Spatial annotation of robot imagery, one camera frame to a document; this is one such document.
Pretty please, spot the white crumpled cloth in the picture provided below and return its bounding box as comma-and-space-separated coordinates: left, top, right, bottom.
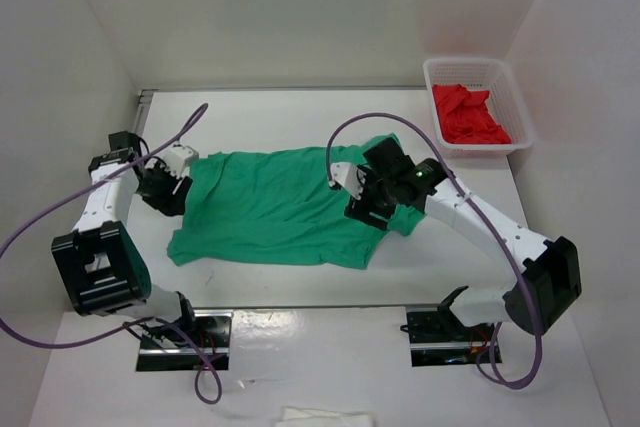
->
276, 407, 375, 427

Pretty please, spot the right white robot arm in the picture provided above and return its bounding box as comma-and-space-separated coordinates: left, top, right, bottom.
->
329, 138, 582, 340

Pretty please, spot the green tank top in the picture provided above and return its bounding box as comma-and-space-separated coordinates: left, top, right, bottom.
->
165, 132, 426, 271

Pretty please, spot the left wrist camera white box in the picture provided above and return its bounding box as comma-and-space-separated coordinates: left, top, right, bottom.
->
159, 143, 199, 178

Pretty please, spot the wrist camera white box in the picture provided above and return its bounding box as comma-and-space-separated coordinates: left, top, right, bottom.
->
329, 162, 367, 200
159, 143, 199, 178

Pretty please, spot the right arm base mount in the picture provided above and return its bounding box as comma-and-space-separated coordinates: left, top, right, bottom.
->
399, 306, 495, 367

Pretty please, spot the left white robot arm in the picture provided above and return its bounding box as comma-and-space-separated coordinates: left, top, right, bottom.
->
51, 131, 199, 347

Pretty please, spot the red tank top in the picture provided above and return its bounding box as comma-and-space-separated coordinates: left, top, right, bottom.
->
432, 84, 512, 145

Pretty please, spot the white plastic basket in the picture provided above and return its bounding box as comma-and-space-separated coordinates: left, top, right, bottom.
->
423, 57, 534, 157

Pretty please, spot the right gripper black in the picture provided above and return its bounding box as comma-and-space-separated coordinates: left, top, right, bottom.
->
343, 164, 397, 232

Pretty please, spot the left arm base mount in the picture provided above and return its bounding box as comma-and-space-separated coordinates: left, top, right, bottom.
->
125, 309, 233, 372

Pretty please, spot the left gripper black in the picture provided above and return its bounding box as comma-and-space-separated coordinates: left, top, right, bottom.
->
135, 158, 193, 218

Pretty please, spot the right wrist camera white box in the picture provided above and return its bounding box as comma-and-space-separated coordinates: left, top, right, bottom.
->
329, 162, 367, 200

